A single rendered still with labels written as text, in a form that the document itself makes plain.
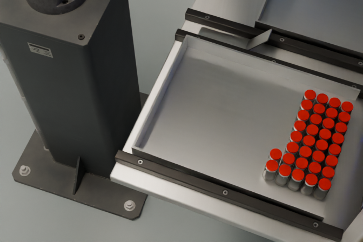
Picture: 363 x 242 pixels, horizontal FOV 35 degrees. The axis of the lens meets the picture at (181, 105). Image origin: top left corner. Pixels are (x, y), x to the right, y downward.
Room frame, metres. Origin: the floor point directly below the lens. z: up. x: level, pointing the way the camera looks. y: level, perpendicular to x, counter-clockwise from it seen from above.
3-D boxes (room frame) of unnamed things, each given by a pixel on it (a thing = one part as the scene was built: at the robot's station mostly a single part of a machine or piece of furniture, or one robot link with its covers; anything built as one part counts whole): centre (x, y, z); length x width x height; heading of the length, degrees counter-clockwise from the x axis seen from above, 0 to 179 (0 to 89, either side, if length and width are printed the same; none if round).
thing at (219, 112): (0.49, -0.12, 0.90); 0.34 x 0.26 x 0.04; 68
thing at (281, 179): (0.46, -0.20, 0.90); 0.18 x 0.02 x 0.05; 158
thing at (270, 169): (0.39, -0.15, 0.90); 0.02 x 0.02 x 0.05
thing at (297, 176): (0.45, -0.22, 0.90); 0.18 x 0.02 x 0.05; 158
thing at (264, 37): (0.68, -0.10, 0.91); 0.14 x 0.03 x 0.06; 69
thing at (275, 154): (0.41, -0.16, 0.90); 0.02 x 0.02 x 0.05
